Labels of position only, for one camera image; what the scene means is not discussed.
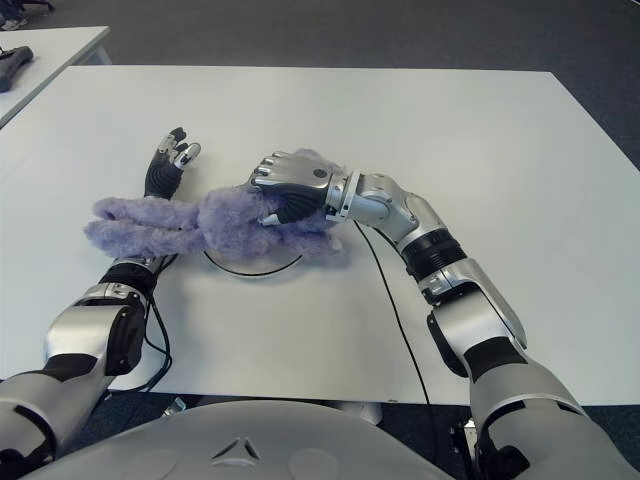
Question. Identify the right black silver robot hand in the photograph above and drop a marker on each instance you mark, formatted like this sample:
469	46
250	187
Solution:
295	175

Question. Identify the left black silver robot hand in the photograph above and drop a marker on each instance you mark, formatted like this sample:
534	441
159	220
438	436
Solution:
162	175

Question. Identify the purple plush bunny doll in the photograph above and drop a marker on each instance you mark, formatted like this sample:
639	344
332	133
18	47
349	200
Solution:
225	225

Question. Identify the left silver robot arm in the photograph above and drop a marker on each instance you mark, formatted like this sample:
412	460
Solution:
85	330

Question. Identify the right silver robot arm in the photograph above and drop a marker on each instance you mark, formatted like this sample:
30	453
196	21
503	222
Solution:
475	310

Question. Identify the white plate with black rim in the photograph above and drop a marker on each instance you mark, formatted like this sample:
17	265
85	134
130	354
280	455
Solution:
250	269

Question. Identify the white side table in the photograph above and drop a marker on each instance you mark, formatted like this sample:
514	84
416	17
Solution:
60	45

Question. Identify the black handheld remote controller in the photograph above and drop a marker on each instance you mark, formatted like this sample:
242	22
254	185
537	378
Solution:
12	62

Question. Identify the pair of sneakers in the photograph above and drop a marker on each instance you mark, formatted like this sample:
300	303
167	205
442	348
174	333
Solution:
11	24

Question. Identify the metal clamp under table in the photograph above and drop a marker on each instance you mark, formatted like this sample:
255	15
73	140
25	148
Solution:
175	405

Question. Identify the white table leg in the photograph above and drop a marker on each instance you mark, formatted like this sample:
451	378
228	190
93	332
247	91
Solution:
365	412

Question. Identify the grey robot torso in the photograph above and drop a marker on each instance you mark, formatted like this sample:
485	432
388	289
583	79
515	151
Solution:
240	435

